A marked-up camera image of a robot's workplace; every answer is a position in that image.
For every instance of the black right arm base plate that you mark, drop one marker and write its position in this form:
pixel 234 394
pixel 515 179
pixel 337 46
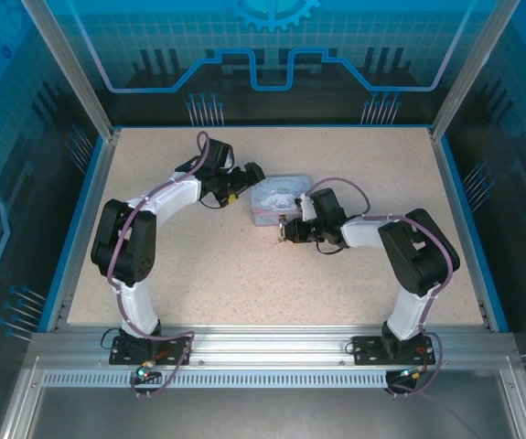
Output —
pixel 368 352

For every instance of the grey steel bottom plate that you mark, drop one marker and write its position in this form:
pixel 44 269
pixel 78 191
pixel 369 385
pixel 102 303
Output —
pixel 267 416

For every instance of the wide aluminium base rail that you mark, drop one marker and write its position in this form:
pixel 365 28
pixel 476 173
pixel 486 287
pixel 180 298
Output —
pixel 267 343

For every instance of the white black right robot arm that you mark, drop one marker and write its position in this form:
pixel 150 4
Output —
pixel 363 233

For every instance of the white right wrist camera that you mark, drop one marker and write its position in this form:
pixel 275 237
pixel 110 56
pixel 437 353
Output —
pixel 307 208

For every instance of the pastel cartoon tin box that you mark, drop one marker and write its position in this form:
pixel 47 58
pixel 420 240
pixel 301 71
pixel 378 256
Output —
pixel 276 196

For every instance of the aluminium frame post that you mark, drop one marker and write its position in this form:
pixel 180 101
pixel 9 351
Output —
pixel 78 73
pixel 469 73

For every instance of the blue printed side panel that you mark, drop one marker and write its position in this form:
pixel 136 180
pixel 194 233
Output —
pixel 6 183
pixel 518 183

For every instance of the blue printed back panel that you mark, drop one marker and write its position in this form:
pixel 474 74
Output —
pixel 262 46

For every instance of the small green LED adapter board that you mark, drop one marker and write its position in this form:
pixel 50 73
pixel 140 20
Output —
pixel 411 373
pixel 143 372

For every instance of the aluminium side rail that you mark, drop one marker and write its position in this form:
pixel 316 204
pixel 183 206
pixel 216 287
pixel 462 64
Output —
pixel 99 183
pixel 447 183

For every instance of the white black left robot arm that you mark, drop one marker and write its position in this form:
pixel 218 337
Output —
pixel 171 194

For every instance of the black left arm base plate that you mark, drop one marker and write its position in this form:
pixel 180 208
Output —
pixel 121 354

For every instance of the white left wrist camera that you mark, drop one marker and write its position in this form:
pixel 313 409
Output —
pixel 230 157

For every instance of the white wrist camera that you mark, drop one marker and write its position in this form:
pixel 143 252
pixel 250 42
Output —
pixel 307 208
pixel 230 157

